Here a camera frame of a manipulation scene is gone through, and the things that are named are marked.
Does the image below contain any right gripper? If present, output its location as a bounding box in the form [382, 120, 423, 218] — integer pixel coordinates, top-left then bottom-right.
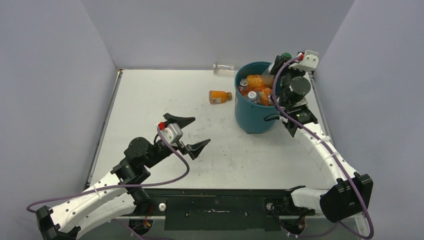
[270, 56, 305, 109]

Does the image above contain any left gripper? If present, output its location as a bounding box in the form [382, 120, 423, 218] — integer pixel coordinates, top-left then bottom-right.
[144, 114, 210, 169]

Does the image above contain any large orange label bottle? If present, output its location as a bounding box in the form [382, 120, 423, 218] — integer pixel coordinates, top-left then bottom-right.
[254, 87, 274, 107]

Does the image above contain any crushed clear blue bottle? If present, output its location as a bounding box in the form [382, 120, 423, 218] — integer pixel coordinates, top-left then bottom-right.
[245, 90, 261, 104]

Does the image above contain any small orange juice bottle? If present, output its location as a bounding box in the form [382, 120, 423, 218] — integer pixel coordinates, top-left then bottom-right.
[246, 74, 267, 89]
[208, 90, 233, 104]

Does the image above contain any teal plastic bin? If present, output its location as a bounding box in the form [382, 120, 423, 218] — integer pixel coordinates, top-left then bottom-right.
[234, 61, 280, 134]

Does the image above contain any clear bottle green label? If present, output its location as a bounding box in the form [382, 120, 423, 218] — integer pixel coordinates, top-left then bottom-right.
[261, 52, 292, 87]

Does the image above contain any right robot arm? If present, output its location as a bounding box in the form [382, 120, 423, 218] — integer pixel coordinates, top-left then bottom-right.
[266, 51, 374, 224]

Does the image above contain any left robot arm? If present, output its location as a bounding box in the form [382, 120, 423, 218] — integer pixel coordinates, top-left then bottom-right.
[34, 113, 210, 240]

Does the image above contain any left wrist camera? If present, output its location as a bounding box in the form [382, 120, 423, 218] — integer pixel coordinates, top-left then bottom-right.
[156, 122, 183, 145]

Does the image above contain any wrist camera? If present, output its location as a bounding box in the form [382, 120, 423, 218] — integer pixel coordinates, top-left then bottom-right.
[289, 50, 319, 72]
[156, 122, 183, 145]

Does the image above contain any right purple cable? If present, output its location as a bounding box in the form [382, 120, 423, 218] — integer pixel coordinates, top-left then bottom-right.
[270, 55, 375, 240]

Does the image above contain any purple cable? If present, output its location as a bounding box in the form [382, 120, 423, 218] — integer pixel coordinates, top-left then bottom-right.
[26, 127, 191, 214]
[270, 55, 375, 240]

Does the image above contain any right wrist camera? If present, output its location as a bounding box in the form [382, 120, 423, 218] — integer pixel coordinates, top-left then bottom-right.
[289, 50, 319, 72]

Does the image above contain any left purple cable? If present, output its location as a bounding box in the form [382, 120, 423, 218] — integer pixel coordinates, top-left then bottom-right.
[26, 127, 191, 214]

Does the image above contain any clear bottle at wall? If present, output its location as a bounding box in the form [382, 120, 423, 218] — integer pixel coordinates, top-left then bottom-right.
[212, 62, 235, 77]

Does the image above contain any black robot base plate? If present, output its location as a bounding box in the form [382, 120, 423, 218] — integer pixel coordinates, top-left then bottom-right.
[128, 188, 316, 234]

